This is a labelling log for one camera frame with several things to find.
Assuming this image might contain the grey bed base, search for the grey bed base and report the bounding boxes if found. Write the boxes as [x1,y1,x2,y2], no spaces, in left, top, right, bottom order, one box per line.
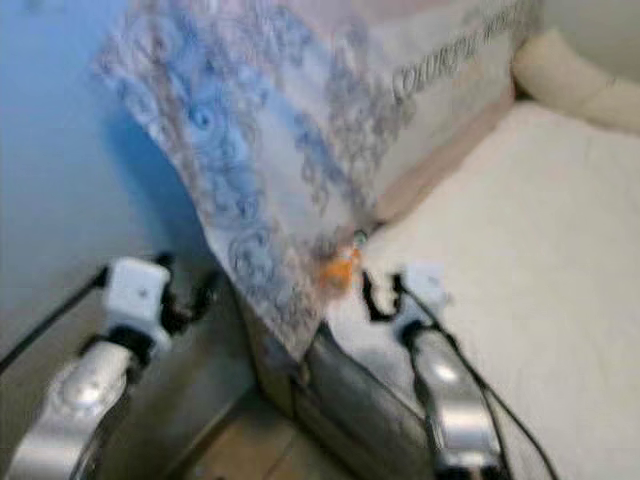
[245,290,446,480]

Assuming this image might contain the white quilted mattress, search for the white quilted mattress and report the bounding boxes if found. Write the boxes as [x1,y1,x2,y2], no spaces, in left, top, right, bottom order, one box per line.
[325,100,640,480]

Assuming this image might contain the cream knotted bolster pillow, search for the cream knotted bolster pillow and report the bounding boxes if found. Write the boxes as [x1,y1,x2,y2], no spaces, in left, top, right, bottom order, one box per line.
[511,27,640,137]

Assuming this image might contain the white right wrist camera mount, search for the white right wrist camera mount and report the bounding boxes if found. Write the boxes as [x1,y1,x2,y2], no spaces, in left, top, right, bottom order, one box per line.
[404,262,453,313]

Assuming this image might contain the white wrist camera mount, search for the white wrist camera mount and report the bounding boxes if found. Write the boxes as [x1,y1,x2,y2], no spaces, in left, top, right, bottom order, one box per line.
[104,256,173,347]
[404,262,453,313]

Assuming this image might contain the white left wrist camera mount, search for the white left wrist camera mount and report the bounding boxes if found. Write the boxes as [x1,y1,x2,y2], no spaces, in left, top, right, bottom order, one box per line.
[104,256,173,347]

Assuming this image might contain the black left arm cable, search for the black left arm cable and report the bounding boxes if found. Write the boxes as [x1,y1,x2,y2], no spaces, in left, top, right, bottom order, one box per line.
[0,268,111,371]

